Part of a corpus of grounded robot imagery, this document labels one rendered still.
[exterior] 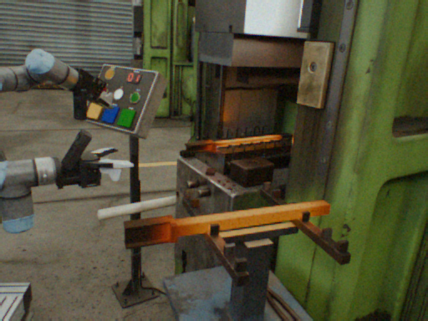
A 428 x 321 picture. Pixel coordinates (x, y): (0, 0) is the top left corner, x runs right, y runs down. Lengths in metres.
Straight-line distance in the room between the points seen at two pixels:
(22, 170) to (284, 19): 0.84
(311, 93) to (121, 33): 8.26
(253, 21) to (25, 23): 8.22
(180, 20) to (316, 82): 5.08
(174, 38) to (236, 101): 4.56
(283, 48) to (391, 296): 0.96
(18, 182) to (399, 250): 1.21
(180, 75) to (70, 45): 3.70
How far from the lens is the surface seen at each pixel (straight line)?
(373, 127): 0.97
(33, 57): 1.29
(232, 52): 1.12
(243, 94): 1.49
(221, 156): 1.20
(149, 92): 1.54
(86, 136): 1.03
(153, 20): 6.11
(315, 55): 1.03
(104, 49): 9.11
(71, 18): 9.06
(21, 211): 1.07
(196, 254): 1.36
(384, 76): 0.96
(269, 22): 1.13
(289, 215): 0.79
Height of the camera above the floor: 1.35
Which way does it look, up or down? 19 degrees down
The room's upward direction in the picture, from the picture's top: 4 degrees clockwise
